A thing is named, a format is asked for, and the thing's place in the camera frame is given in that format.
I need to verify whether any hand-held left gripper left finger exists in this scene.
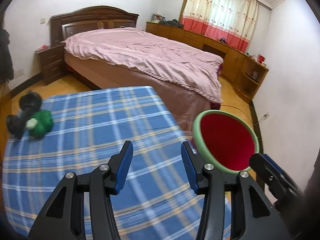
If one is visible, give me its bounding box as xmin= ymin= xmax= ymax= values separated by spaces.
xmin=27 ymin=141 xmax=134 ymax=240

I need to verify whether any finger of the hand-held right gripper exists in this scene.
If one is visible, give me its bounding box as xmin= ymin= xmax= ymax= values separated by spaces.
xmin=263 ymin=154 xmax=286 ymax=177
xmin=249 ymin=152 xmax=281 ymax=188

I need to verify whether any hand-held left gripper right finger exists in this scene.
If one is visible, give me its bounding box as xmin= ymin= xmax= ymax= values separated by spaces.
xmin=180 ymin=141 xmax=293 ymax=240

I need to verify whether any red bin with green rim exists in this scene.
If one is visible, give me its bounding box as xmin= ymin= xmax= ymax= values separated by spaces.
xmin=192 ymin=110 xmax=260 ymax=177

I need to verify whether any blue plaid blanket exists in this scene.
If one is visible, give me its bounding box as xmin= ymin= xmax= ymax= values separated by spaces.
xmin=2 ymin=86 xmax=234 ymax=240

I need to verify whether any wooden corner shelf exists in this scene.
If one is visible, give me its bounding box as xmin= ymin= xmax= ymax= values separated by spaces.
xmin=235 ymin=55 xmax=269 ymax=103

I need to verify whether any green crumpled wrapper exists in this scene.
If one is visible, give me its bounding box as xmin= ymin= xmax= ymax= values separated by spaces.
xmin=26 ymin=110 xmax=54 ymax=138

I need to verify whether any black dumbbell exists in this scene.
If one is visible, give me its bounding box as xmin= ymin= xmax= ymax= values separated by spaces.
xmin=6 ymin=92 xmax=43 ymax=139

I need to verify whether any pink checked bedspread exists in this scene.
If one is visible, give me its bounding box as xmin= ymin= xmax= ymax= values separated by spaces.
xmin=61 ymin=27 xmax=224 ymax=103

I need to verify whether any dark wooden nightstand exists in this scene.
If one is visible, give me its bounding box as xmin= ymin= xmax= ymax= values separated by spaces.
xmin=37 ymin=42 xmax=67 ymax=85

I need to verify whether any wooden cabinet row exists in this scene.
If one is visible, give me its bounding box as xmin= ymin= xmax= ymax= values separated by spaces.
xmin=146 ymin=21 xmax=247 ymax=85

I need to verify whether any dark clothes pile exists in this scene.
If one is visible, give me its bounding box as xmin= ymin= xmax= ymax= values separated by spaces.
xmin=160 ymin=19 xmax=184 ymax=28

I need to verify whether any dark wooden bed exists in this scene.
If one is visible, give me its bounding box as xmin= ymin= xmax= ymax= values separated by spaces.
xmin=50 ymin=6 xmax=224 ymax=130

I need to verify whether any cream and pink curtain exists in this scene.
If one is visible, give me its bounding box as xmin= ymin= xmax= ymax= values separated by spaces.
xmin=180 ymin=0 xmax=259 ymax=52

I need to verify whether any black hanging jacket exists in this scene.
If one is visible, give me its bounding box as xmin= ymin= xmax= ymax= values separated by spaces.
xmin=0 ymin=29 xmax=14 ymax=82

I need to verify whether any thin floor cable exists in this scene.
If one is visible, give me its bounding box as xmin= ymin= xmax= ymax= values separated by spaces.
xmin=221 ymin=105 xmax=265 ymax=126

